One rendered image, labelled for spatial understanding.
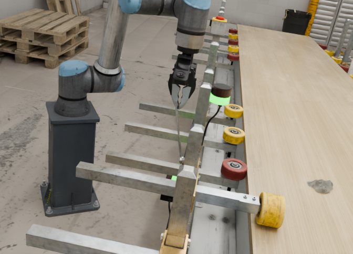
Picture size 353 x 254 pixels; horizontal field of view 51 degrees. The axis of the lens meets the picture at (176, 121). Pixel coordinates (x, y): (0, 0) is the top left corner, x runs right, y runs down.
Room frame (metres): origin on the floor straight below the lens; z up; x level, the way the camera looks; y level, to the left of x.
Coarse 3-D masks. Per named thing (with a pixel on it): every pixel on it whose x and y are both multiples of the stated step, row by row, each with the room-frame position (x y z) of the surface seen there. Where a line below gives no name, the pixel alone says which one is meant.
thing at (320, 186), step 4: (316, 180) 0.98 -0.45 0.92; (320, 180) 1.00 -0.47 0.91; (328, 180) 1.01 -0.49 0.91; (308, 184) 0.98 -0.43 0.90; (312, 184) 0.98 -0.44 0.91; (316, 184) 0.98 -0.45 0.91; (320, 184) 0.98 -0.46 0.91; (324, 184) 0.98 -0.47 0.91; (328, 184) 0.98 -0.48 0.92; (332, 184) 1.00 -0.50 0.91; (316, 188) 0.96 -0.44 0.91; (320, 188) 0.95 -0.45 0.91; (324, 188) 0.95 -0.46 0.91; (328, 188) 0.97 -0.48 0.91; (332, 188) 0.97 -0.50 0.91; (320, 192) 0.94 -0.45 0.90; (324, 192) 0.94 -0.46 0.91; (328, 192) 0.95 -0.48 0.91
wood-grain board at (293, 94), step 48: (240, 48) 2.77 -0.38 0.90; (288, 48) 3.06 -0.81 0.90; (288, 96) 1.82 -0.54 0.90; (336, 96) 1.95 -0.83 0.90; (288, 144) 1.24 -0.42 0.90; (336, 144) 1.31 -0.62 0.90; (288, 192) 0.92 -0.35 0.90; (336, 192) 0.96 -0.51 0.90; (288, 240) 0.71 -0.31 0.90; (336, 240) 0.74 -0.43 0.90
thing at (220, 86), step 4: (216, 84) 1.07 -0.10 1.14; (220, 84) 1.08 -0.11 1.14; (224, 84) 1.09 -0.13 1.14; (220, 88) 1.05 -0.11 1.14; (224, 88) 1.05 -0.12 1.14; (228, 88) 1.06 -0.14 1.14; (216, 96) 1.04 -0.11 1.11; (208, 108) 1.05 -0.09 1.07; (216, 112) 1.07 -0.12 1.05; (208, 124) 1.07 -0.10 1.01; (204, 132) 1.07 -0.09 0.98
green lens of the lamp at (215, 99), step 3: (210, 96) 1.06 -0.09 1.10; (213, 96) 1.05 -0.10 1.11; (210, 99) 1.06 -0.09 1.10; (213, 99) 1.05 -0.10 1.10; (216, 99) 1.04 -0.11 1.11; (219, 99) 1.04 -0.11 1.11; (222, 99) 1.04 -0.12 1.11; (225, 99) 1.04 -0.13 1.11; (228, 99) 1.05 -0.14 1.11; (213, 102) 1.04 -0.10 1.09; (216, 102) 1.04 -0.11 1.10; (219, 102) 1.04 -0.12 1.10; (222, 102) 1.04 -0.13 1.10; (225, 102) 1.04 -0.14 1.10; (228, 102) 1.05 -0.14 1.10
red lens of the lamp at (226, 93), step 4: (212, 84) 1.07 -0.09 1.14; (212, 88) 1.06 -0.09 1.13; (216, 88) 1.04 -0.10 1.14; (212, 92) 1.05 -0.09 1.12; (216, 92) 1.04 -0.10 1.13; (220, 92) 1.04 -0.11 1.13; (224, 92) 1.04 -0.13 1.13; (228, 92) 1.04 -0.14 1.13; (220, 96) 1.04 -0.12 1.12; (224, 96) 1.04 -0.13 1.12; (228, 96) 1.05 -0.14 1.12
